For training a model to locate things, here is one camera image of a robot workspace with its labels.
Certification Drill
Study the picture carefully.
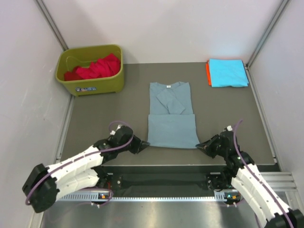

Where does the aluminium corner post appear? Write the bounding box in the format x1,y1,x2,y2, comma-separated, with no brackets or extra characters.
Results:
246,0,292,67
34,0,68,51

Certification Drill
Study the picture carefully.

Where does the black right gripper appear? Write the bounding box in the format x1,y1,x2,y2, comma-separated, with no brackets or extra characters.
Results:
196,133,228,158

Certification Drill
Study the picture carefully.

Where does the olive green plastic bin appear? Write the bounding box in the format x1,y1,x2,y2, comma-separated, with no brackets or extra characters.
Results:
56,44,124,96

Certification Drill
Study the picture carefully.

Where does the aluminium front frame rail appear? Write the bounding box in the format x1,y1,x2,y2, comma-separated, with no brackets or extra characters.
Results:
261,172,297,191

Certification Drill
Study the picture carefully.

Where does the folded orange t-shirt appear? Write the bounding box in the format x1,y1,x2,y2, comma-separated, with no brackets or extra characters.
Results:
206,61,212,86

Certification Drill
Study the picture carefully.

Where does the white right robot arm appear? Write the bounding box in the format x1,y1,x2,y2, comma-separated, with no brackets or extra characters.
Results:
196,126,304,228

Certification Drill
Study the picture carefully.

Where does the slotted grey cable duct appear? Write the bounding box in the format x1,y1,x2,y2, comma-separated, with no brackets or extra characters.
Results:
58,190,242,202

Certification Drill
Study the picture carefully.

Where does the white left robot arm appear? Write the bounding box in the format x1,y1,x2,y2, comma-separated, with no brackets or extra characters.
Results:
22,124,150,213

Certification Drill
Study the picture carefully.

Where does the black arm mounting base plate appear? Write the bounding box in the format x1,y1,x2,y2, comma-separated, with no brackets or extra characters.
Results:
94,166,232,190

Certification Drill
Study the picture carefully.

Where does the aluminium left corner post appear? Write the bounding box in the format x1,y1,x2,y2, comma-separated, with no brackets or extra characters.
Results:
34,0,68,51

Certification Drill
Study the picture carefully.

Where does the grey-blue t-shirt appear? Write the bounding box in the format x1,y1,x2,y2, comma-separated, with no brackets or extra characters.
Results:
148,82,199,149

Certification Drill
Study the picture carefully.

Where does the red t-shirt in bin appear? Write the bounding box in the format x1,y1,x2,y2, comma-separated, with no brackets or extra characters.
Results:
64,53,121,81

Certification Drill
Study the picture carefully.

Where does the folded cyan t-shirt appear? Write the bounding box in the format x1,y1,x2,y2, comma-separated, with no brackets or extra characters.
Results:
208,58,249,87

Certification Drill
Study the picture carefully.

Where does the aluminium right corner post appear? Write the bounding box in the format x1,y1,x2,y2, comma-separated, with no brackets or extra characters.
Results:
246,0,292,67

